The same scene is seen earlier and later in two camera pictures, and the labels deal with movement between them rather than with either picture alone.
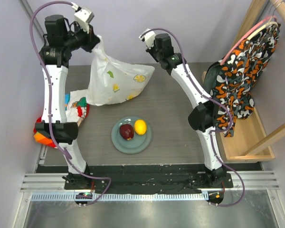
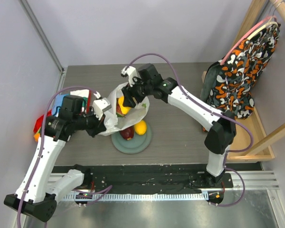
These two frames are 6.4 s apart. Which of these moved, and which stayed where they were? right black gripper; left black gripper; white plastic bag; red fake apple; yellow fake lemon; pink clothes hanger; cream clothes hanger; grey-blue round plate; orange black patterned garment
Moved: white plastic bag; left black gripper; right black gripper
Stayed: red fake apple; orange black patterned garment; cream clothes hanger; yellow fake lemon; pink clothes hanger; grey-blue round plate
